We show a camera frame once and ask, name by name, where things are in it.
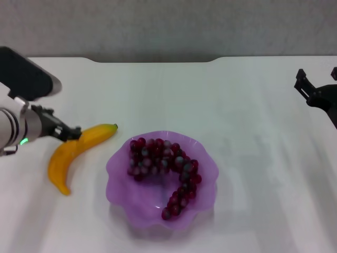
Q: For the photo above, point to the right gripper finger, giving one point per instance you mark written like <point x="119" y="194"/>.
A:
<point x="335" y="73"/>
<point x="302" y="83"/>

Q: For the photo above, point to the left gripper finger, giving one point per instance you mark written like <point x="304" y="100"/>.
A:
<point x="72" y="134"/>

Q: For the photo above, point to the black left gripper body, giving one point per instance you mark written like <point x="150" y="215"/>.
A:
<point x="48" y="124"/>

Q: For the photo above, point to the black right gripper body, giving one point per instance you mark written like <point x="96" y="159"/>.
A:
<point x="326" y="96"/>

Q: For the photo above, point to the yellow toy banana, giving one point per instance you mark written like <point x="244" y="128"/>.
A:
<point x="65" y="158"/>

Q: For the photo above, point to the dark red grape bunch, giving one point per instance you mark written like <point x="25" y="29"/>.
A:
<point x="158" y="160"/>

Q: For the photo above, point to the purple wavy plastic bowl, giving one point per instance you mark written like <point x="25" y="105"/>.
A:
<point x="137" y="200"/>

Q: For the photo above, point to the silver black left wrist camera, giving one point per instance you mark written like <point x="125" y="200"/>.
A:
<point x="26" y="76"/>

